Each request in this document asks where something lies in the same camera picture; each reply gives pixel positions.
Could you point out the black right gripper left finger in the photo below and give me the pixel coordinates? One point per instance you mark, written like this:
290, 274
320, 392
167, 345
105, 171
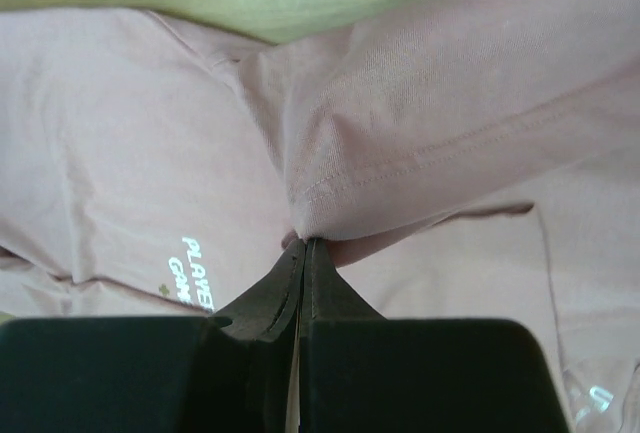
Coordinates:
266, 313

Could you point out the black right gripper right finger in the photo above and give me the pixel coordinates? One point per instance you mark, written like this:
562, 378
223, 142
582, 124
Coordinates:
326, 295

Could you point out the pink printed t-shirt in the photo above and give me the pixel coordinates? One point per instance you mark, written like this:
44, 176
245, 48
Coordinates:
460, 157

